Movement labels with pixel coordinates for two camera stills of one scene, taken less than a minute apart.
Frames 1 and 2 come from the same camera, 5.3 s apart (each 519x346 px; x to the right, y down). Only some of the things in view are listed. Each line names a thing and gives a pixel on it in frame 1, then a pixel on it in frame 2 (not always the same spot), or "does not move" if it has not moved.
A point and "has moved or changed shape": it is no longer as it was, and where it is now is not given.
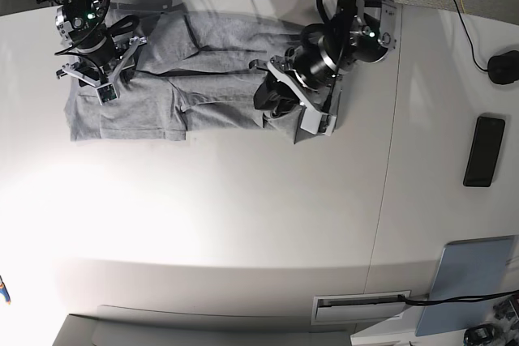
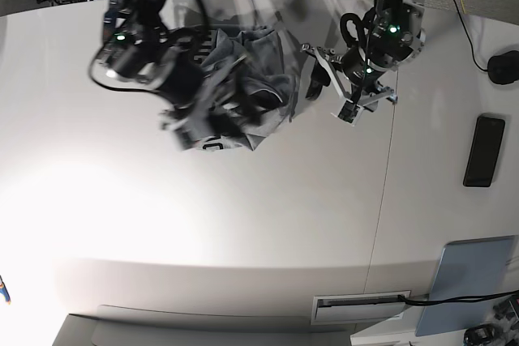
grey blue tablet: [469, 268] does not move
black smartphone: [484, 151] does not move
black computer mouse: [503, 69] does not move
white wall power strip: [358, 307] does not move
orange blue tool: [5, 292] does not move
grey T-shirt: [198, 70] has moved or changed shape
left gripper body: [100, 65] -> [205, 105]
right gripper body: [310, 70] -> [358, 82]
